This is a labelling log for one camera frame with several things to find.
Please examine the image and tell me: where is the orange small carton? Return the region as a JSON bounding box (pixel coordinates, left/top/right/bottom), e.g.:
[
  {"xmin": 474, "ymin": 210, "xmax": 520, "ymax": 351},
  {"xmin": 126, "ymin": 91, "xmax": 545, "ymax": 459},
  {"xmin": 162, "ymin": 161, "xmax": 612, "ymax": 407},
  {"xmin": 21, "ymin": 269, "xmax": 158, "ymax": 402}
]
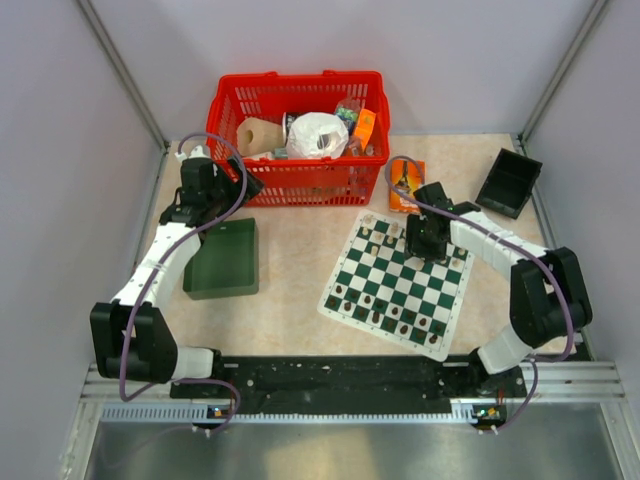
[{"xmin": 353, "ymin": 108, "xmax": 376, "ymax": 150}]

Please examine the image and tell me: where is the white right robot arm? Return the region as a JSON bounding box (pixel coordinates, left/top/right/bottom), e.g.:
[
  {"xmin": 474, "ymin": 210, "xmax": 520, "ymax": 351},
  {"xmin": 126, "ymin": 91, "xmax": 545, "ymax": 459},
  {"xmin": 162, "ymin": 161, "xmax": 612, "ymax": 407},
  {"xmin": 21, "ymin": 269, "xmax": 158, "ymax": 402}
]
[{"xmin": 404, "ymin": 182, "xmax": 593, "ymax": 396}]

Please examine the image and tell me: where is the white wrapped paper roll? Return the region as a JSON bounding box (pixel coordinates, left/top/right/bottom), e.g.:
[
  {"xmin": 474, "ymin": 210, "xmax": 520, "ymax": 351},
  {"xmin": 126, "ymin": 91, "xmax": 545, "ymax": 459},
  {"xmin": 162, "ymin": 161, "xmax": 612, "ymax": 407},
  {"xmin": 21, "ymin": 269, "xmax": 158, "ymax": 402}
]
[{"xmin": 286, "ymin": 112, "xmax": 350, "ymax": 160}]

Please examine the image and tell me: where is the brown toilet paper roll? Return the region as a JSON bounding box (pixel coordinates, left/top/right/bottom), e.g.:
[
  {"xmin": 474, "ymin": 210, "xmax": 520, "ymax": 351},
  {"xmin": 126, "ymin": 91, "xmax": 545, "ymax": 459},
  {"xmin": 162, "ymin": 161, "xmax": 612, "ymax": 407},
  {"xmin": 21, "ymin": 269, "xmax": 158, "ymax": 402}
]
[{"xmin": 236, "ymin": 117, "xmax": 285, "ymax": 157}]

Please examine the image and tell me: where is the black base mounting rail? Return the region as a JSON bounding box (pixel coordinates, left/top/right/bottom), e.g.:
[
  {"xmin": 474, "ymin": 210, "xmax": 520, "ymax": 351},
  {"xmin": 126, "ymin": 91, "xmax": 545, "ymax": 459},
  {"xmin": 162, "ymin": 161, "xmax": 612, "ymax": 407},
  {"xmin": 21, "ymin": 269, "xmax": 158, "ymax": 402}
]
[{"xmin": 169, "ymin": 353, "xmax": 531, "ymax": 416}]

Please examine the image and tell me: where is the red plastic shopping basket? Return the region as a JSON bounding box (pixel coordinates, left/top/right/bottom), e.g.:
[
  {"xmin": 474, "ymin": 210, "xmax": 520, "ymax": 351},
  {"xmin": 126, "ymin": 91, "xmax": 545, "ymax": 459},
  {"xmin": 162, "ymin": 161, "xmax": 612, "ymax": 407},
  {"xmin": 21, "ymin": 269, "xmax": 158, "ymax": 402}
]
[{"xmin": 206, "ymin": 70, "xmax": 391, "ymax": 207}]

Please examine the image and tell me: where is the orange razor box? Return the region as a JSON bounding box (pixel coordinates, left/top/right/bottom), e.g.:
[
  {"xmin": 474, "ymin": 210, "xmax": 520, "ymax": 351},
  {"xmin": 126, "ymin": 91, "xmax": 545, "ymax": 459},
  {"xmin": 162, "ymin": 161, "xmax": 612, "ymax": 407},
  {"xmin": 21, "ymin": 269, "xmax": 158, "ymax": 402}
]
[{"xmin": 388, "ymin": 158, "xmax": 426, "ymax": 214}]

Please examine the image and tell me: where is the black plastic bin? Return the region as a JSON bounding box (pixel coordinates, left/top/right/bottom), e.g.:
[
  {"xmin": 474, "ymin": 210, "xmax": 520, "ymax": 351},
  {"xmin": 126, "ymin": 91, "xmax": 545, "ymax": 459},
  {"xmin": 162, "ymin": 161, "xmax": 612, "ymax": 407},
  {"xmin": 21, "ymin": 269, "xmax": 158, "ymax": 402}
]
[{"xmin": 475, "ymin": 149, "xmax": 543, "ymax": 219}]

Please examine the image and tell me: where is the green plastic tray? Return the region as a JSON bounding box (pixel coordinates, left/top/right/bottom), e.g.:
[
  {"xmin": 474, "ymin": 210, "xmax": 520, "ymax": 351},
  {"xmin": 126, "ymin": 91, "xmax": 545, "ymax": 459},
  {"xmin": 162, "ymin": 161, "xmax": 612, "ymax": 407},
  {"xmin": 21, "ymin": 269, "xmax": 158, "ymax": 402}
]
[{"xmin": 183, "ymin": 218, "xmax": 259, "ymax": 300}]

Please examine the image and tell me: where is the metal frame rail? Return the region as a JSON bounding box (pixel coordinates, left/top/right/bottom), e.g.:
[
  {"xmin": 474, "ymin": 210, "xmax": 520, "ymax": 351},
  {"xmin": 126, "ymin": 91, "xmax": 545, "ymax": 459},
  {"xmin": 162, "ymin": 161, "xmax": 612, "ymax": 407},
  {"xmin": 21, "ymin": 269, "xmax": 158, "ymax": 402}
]
[{"xmin": 74, "ymin": 0, "xmax": 171, "ymax": 151}]

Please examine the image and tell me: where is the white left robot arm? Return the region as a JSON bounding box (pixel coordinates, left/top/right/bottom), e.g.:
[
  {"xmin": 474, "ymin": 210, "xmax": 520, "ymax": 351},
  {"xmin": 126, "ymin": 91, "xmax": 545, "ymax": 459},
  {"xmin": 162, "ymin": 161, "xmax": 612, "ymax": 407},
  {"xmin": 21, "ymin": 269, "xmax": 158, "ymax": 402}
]
[{"xmin": 90, "ymin": 146, "xmax": 263, "ymax": 397}]

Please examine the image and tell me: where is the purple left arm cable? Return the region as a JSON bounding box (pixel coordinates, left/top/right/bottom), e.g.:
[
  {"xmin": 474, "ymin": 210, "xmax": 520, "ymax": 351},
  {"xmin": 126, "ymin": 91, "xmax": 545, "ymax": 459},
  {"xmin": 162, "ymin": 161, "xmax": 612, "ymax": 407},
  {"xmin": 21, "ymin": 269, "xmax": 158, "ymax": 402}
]
[{"xmin": 120, "ymin": 132, "xmax": 250, "ymax": 404}]

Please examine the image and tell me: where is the green white chess mat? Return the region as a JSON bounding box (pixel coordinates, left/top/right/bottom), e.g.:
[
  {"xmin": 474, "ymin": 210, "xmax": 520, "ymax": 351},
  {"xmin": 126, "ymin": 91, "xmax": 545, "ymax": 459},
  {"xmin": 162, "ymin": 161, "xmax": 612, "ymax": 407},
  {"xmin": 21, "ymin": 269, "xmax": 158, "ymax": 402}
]
[{"xmin": 317, "ymin": 209, "xmax": 475, "ymax": 362}]

